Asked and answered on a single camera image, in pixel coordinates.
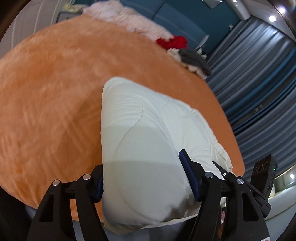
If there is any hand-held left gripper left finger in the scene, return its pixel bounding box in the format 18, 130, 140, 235
26, 164, 109, 241

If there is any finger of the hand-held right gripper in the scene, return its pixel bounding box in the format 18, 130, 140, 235
217, 169, 237, 183

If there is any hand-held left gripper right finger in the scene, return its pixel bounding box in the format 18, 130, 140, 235
179, 149, 270, 241

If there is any white quilted jacket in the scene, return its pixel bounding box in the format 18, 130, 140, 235
100, 77, 233, 230

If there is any grey-blue curtain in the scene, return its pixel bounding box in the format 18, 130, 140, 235
203, 17, 296, 183

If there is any orange plush bedspread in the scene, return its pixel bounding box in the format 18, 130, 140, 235
0, 22, 245, 222

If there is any cream fluffy garment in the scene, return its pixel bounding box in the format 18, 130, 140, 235
167, 48, 208, 79

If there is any grey knitted garment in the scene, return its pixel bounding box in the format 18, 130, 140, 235
178, 48, 211, 76

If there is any red garment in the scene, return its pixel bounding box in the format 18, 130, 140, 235
156, 35, 188, 49

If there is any blue padded headboard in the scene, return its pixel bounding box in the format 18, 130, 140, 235
120, 0, 234, 56

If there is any white bedside cabinet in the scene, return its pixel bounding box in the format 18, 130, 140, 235
57, 10, 81, 23

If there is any pale yellow cloth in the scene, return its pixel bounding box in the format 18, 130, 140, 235
63, 3, 84, 14

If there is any white wardrobe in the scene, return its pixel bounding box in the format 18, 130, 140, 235
0, 0, 67, 44

